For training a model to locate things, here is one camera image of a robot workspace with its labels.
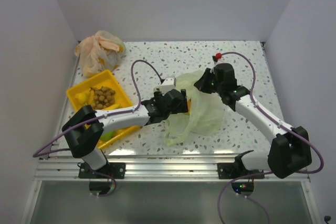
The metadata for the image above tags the green apple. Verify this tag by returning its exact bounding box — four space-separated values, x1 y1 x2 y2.
100 131 114 142

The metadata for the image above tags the green knotted plastic bag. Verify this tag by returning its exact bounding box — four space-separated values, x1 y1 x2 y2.
164 70 224 146

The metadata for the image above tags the yellow pear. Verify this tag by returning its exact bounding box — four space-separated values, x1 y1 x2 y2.
75 92 89 105

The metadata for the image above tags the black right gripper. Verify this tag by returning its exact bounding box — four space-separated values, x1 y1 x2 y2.
194 68 224 94

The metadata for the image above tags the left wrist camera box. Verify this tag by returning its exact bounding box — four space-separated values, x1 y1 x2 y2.
160 77 176 94

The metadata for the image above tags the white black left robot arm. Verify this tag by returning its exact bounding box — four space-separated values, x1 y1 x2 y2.
62 89 188 178

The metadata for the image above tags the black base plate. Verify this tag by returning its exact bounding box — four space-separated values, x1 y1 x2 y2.
217 163 265 179
77 162 126 179

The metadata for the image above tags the orange plastic bag with fruit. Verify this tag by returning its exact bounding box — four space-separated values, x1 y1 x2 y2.
74 30 127 78

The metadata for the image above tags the yellow plastic tray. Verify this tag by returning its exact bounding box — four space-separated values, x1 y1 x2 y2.
66 69 141 150

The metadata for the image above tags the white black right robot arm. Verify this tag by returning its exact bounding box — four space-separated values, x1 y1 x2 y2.
194 63 312 178

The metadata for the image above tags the aluminium rail frame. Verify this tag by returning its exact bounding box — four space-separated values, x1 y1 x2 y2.
33 40 320 224

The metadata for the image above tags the bunch of longan fruit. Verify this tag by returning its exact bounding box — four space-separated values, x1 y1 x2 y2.
89 86 115 110

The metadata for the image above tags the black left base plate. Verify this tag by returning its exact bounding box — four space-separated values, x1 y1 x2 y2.
77 162 126 179

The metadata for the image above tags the orange yellow mango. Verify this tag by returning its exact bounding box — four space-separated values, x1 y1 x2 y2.
185 99 191 115

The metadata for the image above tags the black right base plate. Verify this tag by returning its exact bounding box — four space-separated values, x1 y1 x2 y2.
217 163 265 179

